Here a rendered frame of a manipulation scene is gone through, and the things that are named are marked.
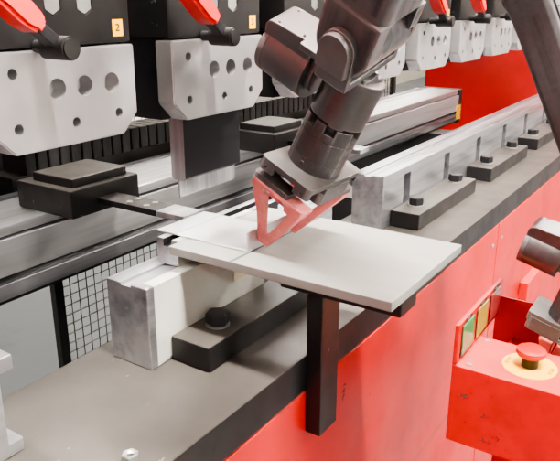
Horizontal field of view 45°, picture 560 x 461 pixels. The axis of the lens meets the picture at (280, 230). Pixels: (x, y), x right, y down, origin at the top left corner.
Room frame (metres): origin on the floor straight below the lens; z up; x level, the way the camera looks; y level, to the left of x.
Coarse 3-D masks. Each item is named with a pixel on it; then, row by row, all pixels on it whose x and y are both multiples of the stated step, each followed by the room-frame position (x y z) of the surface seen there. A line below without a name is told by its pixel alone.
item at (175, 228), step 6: (192, 216) 0.79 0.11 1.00; (198, 216) 0.79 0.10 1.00; (204, 216) 0.79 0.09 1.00; (210, 216) 0.79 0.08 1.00; (216, 216) 0.79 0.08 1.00; (174, 222) 0.77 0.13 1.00; (180, 222) 0.77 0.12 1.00; (186, 222) 0.77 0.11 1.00; (192, 222) 0.77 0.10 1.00; (198, 222) 0.77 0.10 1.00; (162, 228) 0.75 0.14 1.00; (168, 228) 0.75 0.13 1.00; (174, 228) 0.75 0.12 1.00; (180, 228) 0.75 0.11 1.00; (186, 228) 0.75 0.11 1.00; (174, 234) 0.73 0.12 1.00
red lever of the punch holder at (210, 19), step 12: (180, 0) 0.65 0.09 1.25; (192, 0) 0.65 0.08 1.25; (204, 0) 0.66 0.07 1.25; (192, 12) 0.66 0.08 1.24; (204, 12) 0.66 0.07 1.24; (216, 12) 0.67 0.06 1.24; (204, 24) 0.68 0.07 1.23; (216, 24) 0.68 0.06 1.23; (204, 36) 0.70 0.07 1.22; (216, 36) 0.69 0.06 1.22; (228, 36) 0.68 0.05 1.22; (240, 36) 0.69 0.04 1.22
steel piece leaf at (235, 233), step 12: (192, 228) 0.75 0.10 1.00; (204, 228) 0.75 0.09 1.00; (216, 228) 0.75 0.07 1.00; (228, 228) 0.75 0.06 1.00; (240, 228) 0.75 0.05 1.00; (252, 228) 0.75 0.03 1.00; (204, 240) 0.71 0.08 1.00; (216, 240) 0.71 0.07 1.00; (228, 240) 0.71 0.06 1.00; (240, 240) 0.71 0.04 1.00; (252, 240) 0.68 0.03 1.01
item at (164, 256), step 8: (272, 200) 0.87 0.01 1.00; (232, 208) 0.84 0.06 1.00; (240, 208) 0.84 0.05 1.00; (248, 208) 0.85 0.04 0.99; (272, 208) 0.86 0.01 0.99; (160, 240) 0.72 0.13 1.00; (168, 240) 0.73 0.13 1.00; (160, 248) 0.72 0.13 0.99; (168, 248) 0.71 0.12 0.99; (160, 256) 0.72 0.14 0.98; (168, 256) 0.72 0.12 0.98; (176, 256) 0.71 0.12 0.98; (176, 264) 0.71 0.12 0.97
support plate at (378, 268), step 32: (320, 224) 0.77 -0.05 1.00; (352, 224) 0.77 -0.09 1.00; (192, 256) 0.67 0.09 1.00; (224, 256) 0.66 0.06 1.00; (256, 256) 0.66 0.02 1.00; (288, 256) 0.66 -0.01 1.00; (320, 256) 0.66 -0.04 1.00; (352, 256) 0.66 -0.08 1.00; (384, 256) 0.66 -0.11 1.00; (416, 256) 0.66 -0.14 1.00; (448, 256) 0.66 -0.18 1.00; (320, 288) 0.59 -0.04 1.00; (352, 288) 0.58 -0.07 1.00; (384, 288) 0.58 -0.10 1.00; (416, 288) 0.59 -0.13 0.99
